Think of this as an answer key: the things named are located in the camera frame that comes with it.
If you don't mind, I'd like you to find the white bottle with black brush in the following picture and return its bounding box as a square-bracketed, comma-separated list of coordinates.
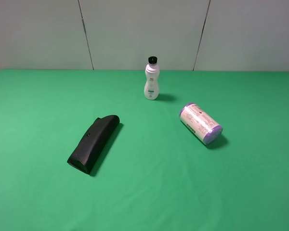
[144, 56, 160, 100]

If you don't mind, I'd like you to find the black glasses case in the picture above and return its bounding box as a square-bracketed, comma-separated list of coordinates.
[67, 115, 120, 175]

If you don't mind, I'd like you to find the purple garbage bag roll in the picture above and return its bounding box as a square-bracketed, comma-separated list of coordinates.
[179, 103, 223, 145]

